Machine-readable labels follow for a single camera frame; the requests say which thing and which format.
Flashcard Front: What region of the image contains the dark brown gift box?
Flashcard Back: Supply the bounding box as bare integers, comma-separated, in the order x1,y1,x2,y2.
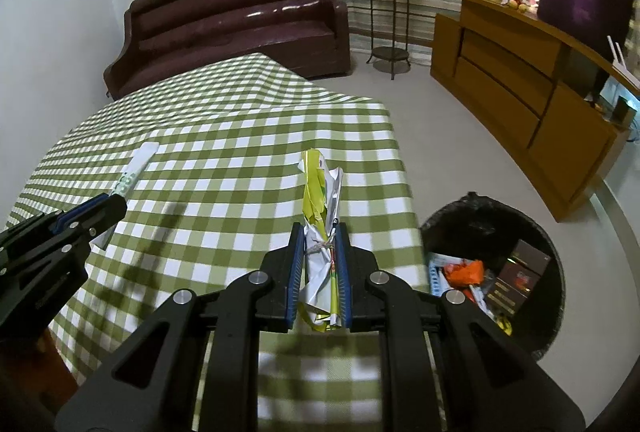
485,240,550,317

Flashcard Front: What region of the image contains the white blue snack bag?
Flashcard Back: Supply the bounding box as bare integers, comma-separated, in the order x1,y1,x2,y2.
427,253,490,315

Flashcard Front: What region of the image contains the small orange plastic bag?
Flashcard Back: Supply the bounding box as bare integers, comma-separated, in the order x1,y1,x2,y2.
442,261,485,289

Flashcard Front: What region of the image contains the yellow snack wrapper bundle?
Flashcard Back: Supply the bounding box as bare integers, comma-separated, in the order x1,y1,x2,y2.
298,149,343,332

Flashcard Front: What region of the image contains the black trash bin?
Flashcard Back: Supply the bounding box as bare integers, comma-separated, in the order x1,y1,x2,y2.
420,192,565,360

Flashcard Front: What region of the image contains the green checkered tablecloth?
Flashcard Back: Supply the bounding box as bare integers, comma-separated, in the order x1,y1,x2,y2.
9,54,426,431

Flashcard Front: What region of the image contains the wooden sideboard cabinet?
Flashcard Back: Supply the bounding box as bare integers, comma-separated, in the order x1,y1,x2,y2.
431,0,639,221

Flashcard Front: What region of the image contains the white wifi router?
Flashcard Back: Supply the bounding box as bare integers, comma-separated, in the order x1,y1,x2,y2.
606,35,640,89

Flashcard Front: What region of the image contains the black metal plant stand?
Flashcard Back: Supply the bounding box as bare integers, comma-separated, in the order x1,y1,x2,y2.
367,0,411,80

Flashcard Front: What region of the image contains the dark brown leather sofa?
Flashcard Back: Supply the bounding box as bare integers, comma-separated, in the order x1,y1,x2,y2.
103,0,352,99

